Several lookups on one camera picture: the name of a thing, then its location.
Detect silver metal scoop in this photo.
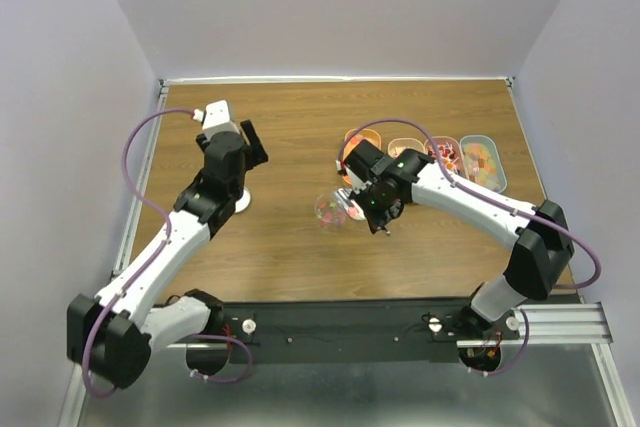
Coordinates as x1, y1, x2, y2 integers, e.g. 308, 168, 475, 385
334, 188, 366, 221

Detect orange tray star candies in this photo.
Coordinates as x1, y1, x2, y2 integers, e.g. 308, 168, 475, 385
337, 128, 382, 167

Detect clear glass jar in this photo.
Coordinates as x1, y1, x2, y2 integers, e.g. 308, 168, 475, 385
314, 191, 349, 231

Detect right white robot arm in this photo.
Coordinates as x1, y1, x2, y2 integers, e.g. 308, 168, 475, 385
342, 140, 574, 339

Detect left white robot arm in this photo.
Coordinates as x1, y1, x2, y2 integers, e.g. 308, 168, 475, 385
66, 111, 268, 398

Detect blue tray popsicle candies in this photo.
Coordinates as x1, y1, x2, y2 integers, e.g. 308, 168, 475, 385
460, 134, 508, 193

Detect beige tray swirl lollipops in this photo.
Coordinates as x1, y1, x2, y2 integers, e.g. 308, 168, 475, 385
387, 137, 424, 158

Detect pink tray round lollipops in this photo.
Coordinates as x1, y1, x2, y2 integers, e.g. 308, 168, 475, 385
434, 136, 467, 177

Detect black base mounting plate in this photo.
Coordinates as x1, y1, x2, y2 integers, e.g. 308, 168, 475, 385
206, 297, 520, 364

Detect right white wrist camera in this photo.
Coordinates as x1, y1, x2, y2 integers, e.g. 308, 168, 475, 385
346, 171, 367, 193

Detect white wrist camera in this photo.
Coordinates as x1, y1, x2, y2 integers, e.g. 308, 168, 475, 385
346, 171, 367, 193
192, 100, 240, 140

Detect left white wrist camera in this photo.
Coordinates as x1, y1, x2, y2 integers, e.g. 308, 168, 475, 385
192, 100, 240, 140

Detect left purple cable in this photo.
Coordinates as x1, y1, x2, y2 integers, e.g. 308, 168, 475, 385
82, 106, 254, 399

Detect purple cable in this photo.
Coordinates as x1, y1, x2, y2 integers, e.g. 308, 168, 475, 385
335, 117, 601, 378
82, 106, 254, 399

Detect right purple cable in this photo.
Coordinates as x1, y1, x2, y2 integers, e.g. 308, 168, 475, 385
335, 117, 601, 378

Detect aluminium frame rail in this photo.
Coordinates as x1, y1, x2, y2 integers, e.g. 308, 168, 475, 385
79, 302, 612, 348

